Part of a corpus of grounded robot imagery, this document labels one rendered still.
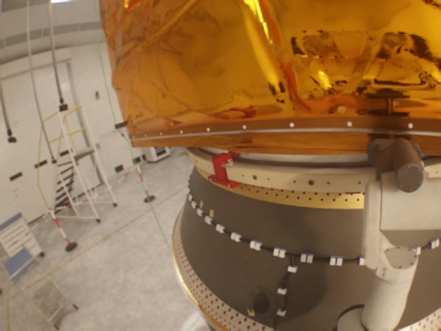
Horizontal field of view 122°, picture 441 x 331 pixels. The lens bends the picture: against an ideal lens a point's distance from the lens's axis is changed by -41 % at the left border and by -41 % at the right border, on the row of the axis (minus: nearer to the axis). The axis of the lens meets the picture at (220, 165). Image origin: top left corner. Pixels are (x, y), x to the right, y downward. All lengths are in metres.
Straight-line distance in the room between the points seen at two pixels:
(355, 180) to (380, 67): 0.25
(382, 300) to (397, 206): 0.15
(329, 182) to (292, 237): 0.19
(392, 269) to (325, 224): 0.30
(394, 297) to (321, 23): 0.51
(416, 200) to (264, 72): 0.44
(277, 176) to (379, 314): 0.38
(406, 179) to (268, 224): 0.45
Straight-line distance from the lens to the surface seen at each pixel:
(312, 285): 0.63
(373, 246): 0.29
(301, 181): 0.50
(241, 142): 0.66
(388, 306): 0.35
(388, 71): 0.49
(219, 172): 0.63
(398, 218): 0.27
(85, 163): 7.76
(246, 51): 0.57
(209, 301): 0.88
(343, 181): 0.49
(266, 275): 0.66
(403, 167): 0.24
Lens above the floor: 1.92
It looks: 19 degrees down
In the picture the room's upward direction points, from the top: 13 degrees counter-clockwise
